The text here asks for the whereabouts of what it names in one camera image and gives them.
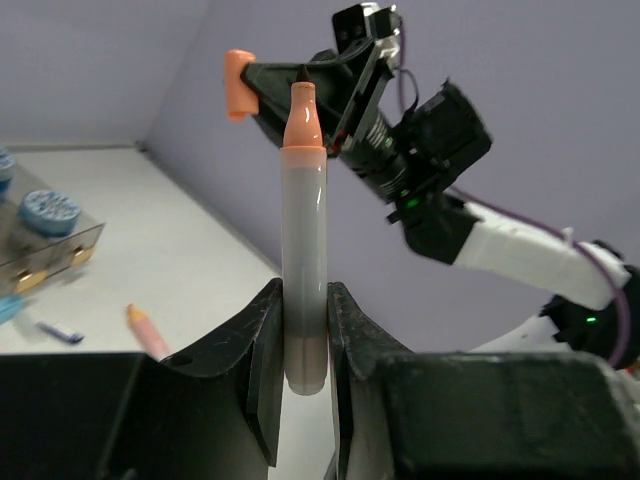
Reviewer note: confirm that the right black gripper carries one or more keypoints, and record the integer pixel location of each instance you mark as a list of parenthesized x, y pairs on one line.
[(349, 87)]

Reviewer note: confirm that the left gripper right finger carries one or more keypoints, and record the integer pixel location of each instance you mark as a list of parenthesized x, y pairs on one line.
[(356, 345)]

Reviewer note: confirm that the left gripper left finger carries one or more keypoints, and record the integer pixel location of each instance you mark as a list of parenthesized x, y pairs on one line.
[(226, 413)]

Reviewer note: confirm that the orange highlighter pen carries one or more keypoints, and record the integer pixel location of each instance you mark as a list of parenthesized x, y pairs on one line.
[(304, 241)]

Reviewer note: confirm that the orange highlighter cap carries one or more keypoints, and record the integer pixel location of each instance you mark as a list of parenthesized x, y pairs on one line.
[(240, 99)]

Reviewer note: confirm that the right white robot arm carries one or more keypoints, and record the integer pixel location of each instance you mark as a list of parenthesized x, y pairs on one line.
[(412, 166)]

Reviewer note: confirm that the small blue pen cap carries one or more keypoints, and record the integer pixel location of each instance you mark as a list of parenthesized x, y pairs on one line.
[(61, 333)]

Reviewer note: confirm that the light blue eraser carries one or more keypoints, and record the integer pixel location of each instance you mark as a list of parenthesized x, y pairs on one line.
[(10, 306)]

